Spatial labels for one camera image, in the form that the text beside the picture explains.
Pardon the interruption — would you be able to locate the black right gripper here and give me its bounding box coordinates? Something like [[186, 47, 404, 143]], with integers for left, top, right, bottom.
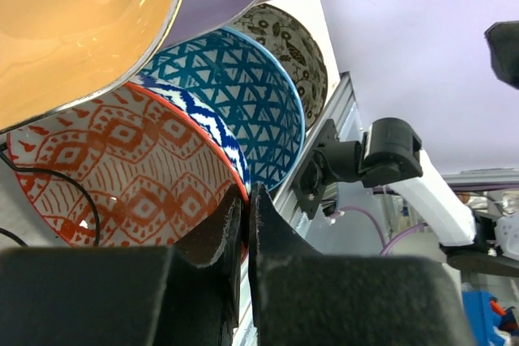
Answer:
[[484, 20, 519, 90]]

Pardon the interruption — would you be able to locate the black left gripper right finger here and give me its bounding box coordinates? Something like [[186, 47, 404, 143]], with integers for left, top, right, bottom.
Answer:
[[248, 184, 475, 345]]

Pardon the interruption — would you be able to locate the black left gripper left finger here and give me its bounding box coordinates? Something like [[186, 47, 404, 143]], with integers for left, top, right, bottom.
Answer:
[[1, 186, 242, 345]]

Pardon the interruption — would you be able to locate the orange patterned ceramic bowl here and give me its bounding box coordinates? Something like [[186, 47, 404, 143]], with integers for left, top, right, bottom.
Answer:
[[6, 76, 251, 246]]

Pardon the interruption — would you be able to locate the black floral patterned bowl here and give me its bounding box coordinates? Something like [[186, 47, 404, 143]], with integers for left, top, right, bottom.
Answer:
[[229, 3, 328, 130]]

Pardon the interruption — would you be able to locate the blue triangle patterned bowl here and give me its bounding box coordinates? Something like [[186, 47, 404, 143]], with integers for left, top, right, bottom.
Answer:
[[140, 28, 305, 190]]

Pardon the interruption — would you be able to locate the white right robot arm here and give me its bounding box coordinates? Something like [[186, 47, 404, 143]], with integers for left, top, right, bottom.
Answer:
[[293, 117, 518, 278]]

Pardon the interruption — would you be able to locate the yellow textured bowl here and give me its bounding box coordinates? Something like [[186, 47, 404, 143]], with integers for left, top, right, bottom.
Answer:
[[1, 0, 182, 133]]

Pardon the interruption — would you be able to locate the black wire dish rack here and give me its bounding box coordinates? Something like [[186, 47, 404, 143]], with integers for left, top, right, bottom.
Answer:
[[1, 142, 103, 247]]

